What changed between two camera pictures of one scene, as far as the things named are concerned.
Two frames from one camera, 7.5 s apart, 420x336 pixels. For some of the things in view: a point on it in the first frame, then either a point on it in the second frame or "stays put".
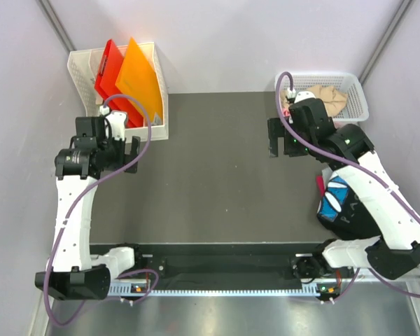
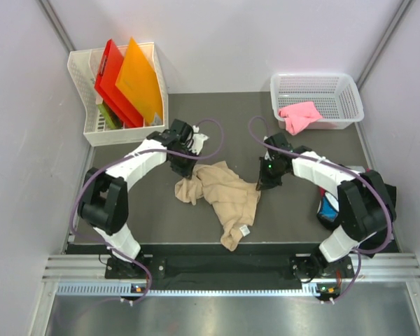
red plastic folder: x=105 y=86 stays put
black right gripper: x=276 y=129 → x=265 y=182
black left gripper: x=121 y=160 → x=186 y=171
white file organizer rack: x=84 y=65 stays put
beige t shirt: x=334 y=99 → x=234 y=199
